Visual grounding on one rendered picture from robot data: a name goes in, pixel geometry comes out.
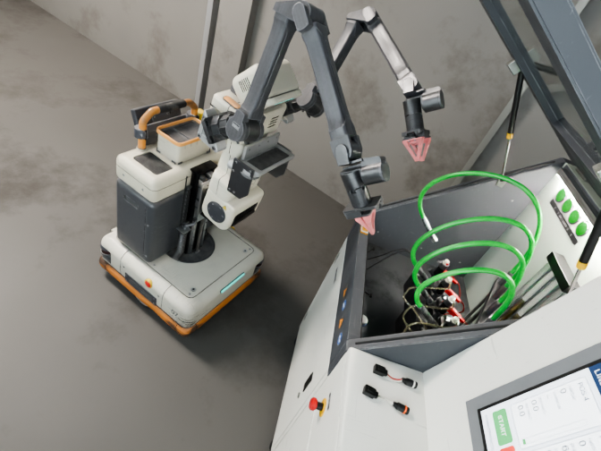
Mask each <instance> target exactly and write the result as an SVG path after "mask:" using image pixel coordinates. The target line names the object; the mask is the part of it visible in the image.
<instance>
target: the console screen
mask: <svg viewBox="0 0 601 451"><path fill-rule="evenodd" d="M466 408H467V414H468V420H469V425H470V436H471V443H472V448H473V451H601V342H600V343H598V344H596V345H592V346H590V347H589V348H586V349H584V350H582V351H580V352H577V353H575V354H572V355H570V356H568V357H566V358H563V359H561V360H560V361H558V362H554V363H552V364H549V365H547V366H545V367H544V368H541V369H539V370H536V371H533V372H531V373H530V374H527V375H525V376H523V377H521V378H518V379H515V380H514V381H511V382H509V383H507V384H504V385H502V386H500V387H497V388H495V389H493V390H491V391H488V392H486V393H485V394H482V395H480V396H477V397H474V398H472V399H470V400H469V401H466Z"/></svg>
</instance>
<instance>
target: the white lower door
mask: <svg viewBox="0 0 601 451"><path fill-rule="evenodd" d="M346 243H347V242H346ZM346 243H345V245H344V246H343V248H342V250H341V252H340V253H338V255H337V257H336V259H335V261H334V265H333V267H332V269H331V270H330V272H329V274H328V276H327V278H326V281H325V282H324V284H323V285H322V287H321V289H320V291H319V293H318V294H317V297H316V299H315V301H314V302H313V304H312V305H311V307H310V309H309V312H307V314H306V315H305V317H304V320H303V322H302V324H301V326H300V333H299V336H298V341H297V344H296V348H295V353H294V356H293V361H292V367H291V372H290V376H289V379H288V384H287V388H286V391H285V396H284V402H283V407H282V411H281V415H280V419H279V422H278V427H277V431H276V434H275V442H274V446H275V444H276V442H277V441H278V440H279V438H280V437H281V436H282V435H283V434H284V432H285V430H286V429H287V428H288V426H289V425H290V423H291V422H292V420H293V419H294V417H295V416H296V415H297V413H298V412H299V410H300V409H301V407H302V406H303V405H304V404H305V403H306V401H307V400H308V398H309V396H310V395H311V394H312V392H313V391H314V389H315V388H316V387H317V385H318V383H319V382H320V381H321V379H322V378H323V377H324V376H325V375H326V373H327V372H328V366H329V361H330V354H331V348H332V342H333V335H334V324H335V317H336V311H337V304H338V299H339V293H340V286H341V280H342V273H343V262H344V255H345V249H346Z"/></svg>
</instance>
